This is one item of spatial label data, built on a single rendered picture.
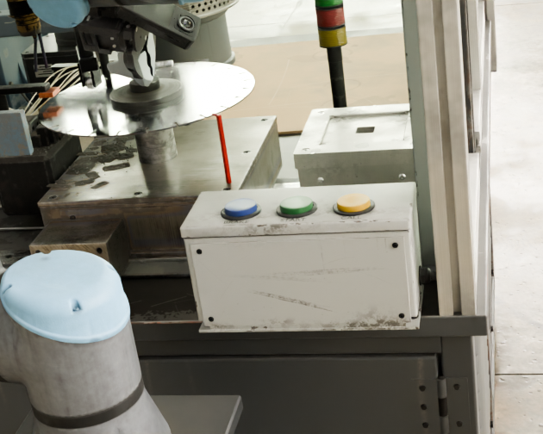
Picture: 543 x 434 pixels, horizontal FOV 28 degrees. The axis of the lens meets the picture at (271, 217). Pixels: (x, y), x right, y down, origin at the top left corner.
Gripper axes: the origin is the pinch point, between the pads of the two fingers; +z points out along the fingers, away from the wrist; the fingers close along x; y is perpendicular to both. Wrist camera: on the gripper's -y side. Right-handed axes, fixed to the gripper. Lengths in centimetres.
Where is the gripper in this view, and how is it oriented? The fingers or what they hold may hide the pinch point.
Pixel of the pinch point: (150, 78)
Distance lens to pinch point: 161.2
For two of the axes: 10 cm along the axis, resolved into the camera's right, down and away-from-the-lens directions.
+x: -2.4, 8.2, -5.2
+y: -9.7, -1.7, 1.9
